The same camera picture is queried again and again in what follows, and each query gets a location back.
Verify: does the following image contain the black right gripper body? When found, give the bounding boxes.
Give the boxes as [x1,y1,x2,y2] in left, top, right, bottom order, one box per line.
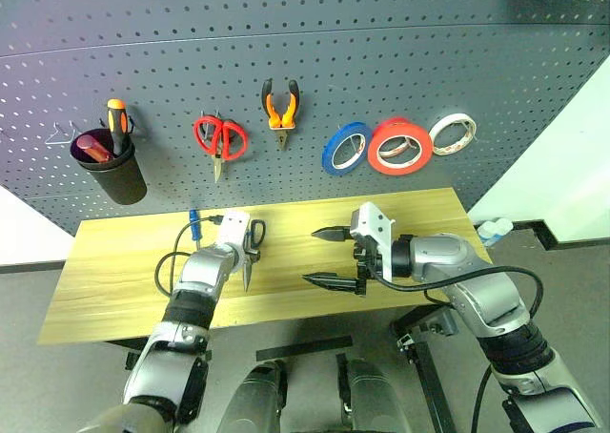
[352,238,384,298]

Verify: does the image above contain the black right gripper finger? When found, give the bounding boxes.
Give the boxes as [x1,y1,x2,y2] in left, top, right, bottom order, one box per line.
[302,272,366,298]
[311,225,355,243]

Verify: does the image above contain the black handled scissors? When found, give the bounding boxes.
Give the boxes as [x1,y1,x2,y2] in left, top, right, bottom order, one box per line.
[240,218,268,295]

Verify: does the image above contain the wide red tape roll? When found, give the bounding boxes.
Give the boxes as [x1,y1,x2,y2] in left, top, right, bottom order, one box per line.
[366,115,435,176]

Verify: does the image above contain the orange and black pliers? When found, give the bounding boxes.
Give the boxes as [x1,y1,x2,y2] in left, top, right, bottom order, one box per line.
[260,77,301,152]

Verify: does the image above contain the grey metal pegboard wall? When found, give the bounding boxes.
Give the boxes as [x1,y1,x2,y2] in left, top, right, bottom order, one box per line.
[0,0,610,237]

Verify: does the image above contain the black floor tape strip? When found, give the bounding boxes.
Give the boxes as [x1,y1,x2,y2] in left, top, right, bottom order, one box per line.
[254,335,355,362]

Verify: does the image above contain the blue tape roll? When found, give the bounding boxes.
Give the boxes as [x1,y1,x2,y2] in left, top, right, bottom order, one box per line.
[320,120,375,177]

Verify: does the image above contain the black upright bar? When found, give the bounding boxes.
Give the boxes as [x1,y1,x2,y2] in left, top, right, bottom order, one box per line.
[335,352,350,416]

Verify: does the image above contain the thin red tape roll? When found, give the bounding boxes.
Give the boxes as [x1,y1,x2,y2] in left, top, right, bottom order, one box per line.
[377,134,421,161]

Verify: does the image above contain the black metal table leg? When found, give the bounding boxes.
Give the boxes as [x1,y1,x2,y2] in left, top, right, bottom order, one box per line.
[389,305,462,433]

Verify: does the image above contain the dark rounded shape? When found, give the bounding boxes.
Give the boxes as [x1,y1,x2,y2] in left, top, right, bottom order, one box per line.
[220,360,290,433]
[345,358,407,433]

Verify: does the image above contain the white tape roll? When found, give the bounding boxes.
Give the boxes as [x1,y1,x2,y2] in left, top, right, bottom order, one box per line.
[428,112,478,158]

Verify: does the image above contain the black plastic cup holder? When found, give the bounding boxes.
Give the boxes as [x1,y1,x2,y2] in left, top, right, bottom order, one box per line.
[70,128,149,207]

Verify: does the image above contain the orange and black screwdriver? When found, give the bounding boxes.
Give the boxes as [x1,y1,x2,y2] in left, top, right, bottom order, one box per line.
[105,97,130,157]

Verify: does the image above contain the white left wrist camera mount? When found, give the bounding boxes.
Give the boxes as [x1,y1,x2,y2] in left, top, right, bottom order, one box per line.
[215,209,253,254]

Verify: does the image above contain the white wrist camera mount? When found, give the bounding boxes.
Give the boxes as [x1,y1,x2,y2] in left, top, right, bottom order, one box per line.
[349,201,398,282]
[215,209,253,254]

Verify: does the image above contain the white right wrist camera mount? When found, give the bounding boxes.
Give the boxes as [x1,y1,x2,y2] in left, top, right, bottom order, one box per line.
[349,201,398,282]

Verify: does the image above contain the blue handled screwdriver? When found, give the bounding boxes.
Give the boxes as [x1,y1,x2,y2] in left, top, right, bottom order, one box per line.
[188,208,203,251]

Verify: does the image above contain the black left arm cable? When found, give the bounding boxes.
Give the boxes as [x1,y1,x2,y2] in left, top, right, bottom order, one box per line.
[152,213,224,301]

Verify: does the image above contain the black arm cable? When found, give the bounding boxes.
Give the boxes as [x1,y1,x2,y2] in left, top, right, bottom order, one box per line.
[366,265,546,433]
[152,213,224,301]

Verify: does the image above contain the red handled scissors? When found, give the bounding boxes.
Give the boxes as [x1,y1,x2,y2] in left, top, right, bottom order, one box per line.
[192,113,251,185]

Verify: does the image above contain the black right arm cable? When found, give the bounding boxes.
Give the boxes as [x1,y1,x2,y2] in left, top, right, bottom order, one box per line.
[366,265,546,433]

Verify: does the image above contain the red handled screwdriver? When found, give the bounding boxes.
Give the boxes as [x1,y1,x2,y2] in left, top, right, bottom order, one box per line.
[76,134,115,163]

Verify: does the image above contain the metal wire pegboard hook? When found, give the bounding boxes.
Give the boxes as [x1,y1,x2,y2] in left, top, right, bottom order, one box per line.
[45,121,80,146]

